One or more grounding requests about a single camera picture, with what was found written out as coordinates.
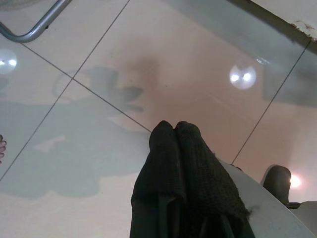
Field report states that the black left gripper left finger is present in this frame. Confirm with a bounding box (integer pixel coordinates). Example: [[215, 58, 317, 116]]
[[130, 120, 196, 238]]

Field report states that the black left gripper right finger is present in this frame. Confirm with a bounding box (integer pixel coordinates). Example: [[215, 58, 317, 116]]
[[176, 120, 256, 238]]

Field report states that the bare person foot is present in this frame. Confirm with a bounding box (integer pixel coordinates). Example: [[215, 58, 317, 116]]
[[0, 134, 7, 164]]

